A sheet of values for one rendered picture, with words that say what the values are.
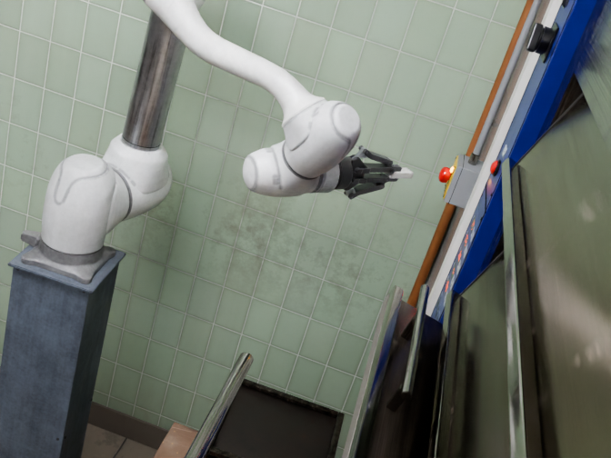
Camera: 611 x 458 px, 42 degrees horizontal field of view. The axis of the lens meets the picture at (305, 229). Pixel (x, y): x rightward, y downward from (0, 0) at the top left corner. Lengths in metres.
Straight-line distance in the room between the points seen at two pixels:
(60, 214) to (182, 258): 0.72
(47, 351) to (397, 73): 1.19
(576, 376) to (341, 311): 1.85
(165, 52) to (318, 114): 0.57
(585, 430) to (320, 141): 0.97
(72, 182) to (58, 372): 0.52
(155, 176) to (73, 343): 0.47
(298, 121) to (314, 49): 0.74
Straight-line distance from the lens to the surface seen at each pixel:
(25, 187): 2.74
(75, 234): 1.97
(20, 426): 2.34
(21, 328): 2.15
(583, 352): 0.73
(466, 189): 1.94
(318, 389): 2.70
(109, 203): 1.98
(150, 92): 2.00
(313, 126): 1.51
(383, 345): 1.25
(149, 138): 2.05
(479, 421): 1.04
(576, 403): 0.68
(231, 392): 1.49
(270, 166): 1.61
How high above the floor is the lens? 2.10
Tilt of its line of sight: 26 degrees down
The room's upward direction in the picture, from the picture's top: 17 degrees clockwise
